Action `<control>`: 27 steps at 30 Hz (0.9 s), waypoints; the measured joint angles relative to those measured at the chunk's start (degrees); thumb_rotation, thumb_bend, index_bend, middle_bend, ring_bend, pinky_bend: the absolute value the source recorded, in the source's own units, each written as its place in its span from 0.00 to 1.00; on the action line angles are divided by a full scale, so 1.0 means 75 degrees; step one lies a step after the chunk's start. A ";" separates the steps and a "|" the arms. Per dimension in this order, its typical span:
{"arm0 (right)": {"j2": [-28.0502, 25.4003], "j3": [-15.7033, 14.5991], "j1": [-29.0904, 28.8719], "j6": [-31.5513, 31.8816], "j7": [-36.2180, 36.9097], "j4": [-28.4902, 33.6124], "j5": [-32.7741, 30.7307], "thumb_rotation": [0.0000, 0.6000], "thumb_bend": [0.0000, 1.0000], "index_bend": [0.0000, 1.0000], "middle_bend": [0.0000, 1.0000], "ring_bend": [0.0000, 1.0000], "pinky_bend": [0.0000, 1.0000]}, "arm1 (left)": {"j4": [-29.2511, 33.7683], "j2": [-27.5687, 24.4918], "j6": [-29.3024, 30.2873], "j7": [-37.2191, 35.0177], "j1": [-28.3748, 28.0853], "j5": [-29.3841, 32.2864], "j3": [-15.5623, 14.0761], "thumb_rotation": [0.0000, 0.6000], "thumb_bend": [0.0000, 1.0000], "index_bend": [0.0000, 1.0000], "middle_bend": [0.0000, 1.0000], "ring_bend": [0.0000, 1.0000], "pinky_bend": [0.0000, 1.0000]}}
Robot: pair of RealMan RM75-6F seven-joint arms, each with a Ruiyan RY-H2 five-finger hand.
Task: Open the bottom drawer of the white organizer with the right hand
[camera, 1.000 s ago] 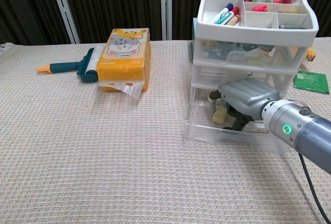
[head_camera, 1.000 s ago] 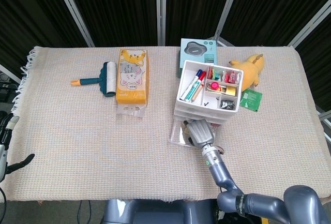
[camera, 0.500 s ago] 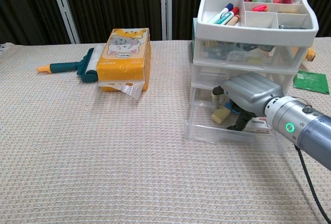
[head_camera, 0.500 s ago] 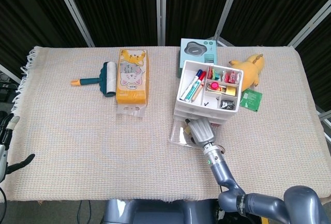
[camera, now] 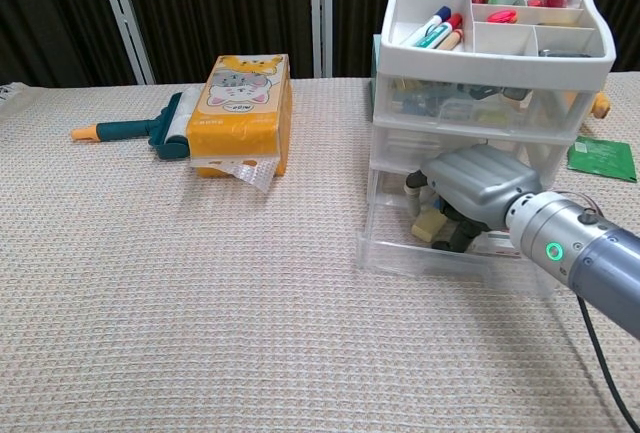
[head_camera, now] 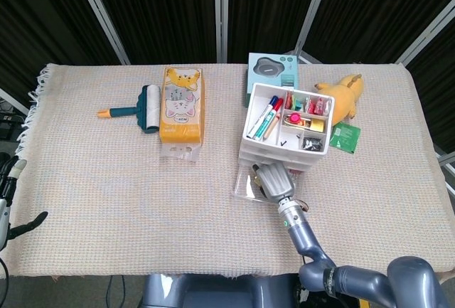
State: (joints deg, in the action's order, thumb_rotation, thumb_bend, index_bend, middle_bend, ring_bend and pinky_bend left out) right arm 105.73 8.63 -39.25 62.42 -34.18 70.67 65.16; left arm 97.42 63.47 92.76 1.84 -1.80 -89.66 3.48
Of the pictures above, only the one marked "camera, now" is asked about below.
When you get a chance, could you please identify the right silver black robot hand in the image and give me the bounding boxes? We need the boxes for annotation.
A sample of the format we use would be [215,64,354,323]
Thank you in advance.
[404,143,544,254]

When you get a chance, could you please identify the yellow eraser block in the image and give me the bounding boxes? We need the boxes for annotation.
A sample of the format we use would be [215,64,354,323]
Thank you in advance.
[410,210,449,241]

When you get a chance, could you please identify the clear bottom drawer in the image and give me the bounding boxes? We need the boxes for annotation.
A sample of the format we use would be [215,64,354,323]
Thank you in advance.
[355,167,561,294]

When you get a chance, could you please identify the clear drawer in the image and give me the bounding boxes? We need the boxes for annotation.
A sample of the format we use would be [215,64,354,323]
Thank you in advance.
[372,125,576,179]
[355,167,561,294]
[373,72,599,132]

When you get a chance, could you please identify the white red staples box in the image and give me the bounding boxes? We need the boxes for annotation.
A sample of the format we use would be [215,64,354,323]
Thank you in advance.
[474,230,526,259]

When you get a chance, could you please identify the clear top drawer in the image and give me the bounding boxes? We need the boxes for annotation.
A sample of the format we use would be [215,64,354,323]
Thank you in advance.
[373,72,599,132]

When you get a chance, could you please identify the clear middle drawer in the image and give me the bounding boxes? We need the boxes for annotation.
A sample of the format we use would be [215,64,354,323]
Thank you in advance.
[372,125,576,179]

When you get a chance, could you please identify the light blue product box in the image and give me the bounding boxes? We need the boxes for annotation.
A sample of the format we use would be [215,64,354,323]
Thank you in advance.
[369,34,384,114]

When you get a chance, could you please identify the green sachet packet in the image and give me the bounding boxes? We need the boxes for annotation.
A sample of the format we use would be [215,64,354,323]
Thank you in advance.
[566,135,639,183]

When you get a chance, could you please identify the yellow plush toy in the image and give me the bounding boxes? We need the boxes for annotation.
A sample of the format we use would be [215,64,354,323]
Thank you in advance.
[589,90,612,119]

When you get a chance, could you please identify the wooden coloured pen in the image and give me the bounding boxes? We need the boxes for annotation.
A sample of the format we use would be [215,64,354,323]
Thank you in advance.
[439,28,466,52]

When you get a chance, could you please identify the red cap green marker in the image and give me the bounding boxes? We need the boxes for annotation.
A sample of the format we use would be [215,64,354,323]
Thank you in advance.
[417,13,464,49]

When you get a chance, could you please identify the blue cap whiteboard marker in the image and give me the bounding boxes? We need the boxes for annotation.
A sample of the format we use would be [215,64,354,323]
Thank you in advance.
[399,5,453,47]

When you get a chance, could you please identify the orange cat print tissue pack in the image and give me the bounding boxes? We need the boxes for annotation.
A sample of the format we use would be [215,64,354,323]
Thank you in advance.
[185,53,294,194]

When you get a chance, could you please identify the beige woven tablecloth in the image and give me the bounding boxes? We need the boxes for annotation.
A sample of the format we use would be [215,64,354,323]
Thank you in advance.
[0,70,640,433]

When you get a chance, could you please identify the teal lint roller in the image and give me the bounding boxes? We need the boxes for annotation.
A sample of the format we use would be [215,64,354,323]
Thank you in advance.
[69,91,199,162]

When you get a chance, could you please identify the white drawer organizer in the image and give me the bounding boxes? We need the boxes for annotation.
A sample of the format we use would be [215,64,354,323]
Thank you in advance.
[367,0,619,204]

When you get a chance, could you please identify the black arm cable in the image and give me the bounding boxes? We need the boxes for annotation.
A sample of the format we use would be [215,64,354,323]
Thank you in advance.
[577,292,640,433]

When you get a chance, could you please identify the aluminium screen frame post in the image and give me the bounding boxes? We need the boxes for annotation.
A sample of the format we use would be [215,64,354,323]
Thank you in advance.
[308,0,335,79]
[92,0,156,85]

